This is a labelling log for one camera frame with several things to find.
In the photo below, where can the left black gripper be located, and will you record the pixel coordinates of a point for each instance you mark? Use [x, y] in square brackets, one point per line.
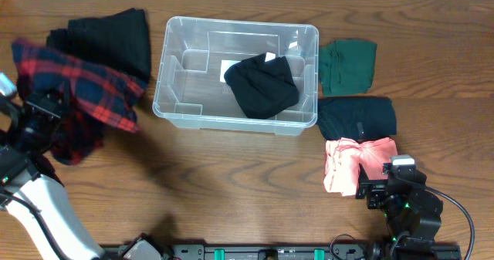
[44, 106]

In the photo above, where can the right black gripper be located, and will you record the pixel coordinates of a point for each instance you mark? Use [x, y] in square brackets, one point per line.
[377, 188]

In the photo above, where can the coral pink garment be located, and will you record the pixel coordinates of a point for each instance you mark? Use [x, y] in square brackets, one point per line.
[346, 156]

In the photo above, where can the red navy plaid shirt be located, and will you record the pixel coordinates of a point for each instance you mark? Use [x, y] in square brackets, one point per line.
[99, 97]

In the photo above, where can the dark teal garment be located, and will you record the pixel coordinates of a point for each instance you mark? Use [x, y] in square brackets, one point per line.
[359, 118]

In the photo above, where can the dark green garment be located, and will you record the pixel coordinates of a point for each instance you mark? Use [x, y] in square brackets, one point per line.
[346, 67]

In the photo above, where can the black garment with white tag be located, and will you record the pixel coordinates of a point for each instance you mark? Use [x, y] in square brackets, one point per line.
[262, 88]

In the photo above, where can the clear plastic storage container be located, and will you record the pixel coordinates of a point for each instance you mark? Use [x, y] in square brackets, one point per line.
[189, 93]

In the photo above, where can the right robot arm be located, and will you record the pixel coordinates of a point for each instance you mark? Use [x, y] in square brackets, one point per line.
[413, 215]

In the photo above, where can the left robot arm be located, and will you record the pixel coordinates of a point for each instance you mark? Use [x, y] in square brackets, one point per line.
[30, 190]

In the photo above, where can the white label in container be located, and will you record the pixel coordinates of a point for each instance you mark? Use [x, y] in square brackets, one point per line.
[225, 65]

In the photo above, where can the black mounting rail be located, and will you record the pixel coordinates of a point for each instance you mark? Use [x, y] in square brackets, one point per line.
[336, 251]

